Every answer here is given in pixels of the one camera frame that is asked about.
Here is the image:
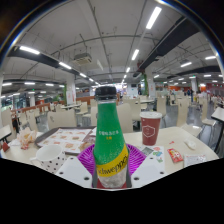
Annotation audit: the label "red paper cup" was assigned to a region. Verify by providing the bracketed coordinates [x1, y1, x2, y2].
[139, 111, 163, 147]

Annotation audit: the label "ceiling strip lights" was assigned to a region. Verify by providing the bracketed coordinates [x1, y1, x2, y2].
[1, 5, 224, 94]

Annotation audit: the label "beige side table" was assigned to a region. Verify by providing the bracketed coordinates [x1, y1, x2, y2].
[210, 106, 224, 153]
[0, 124, 13, 143]

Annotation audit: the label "white sticker sheet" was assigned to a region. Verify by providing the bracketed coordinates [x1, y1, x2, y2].
[137, 144, 166, 164]

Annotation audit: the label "golden fried food piece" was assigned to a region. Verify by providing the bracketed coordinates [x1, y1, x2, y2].
[79, 139, 96, 152]

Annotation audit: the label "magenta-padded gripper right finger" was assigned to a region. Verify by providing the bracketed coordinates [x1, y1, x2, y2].
[126, 143, 167, 189]

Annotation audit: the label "crumpled food wrapper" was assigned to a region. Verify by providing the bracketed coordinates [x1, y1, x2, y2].
[16, 126, 38, 150]

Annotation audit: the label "beige wooden chairs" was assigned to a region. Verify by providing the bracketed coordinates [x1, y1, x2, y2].
[0, 96, 218, 138]

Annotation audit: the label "ceiling air conditioner unit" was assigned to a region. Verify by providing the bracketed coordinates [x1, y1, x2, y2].
[72, 52, 93, 67]

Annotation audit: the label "white polka dot mug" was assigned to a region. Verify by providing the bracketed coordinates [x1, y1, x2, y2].
[29, 144, 67, 174]

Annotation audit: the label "crumpled white tissue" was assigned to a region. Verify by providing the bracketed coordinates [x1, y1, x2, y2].
[184, 138, 198, 150]

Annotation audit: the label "small red sauce packet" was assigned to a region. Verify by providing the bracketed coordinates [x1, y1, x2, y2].
[166, 148, 184, 164]

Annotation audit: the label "clear plastic bag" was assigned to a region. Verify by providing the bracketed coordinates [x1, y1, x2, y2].
[183, 153, 208, 168]

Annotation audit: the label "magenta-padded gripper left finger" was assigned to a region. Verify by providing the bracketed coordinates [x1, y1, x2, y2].
[54, 143, 98, 189]

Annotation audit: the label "brown tray with paper liner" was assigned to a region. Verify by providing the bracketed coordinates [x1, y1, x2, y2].
[34, 126, 98, 155]

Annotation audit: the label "green drink bottle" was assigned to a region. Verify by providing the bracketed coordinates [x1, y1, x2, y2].
[92, 85, 130, 190]

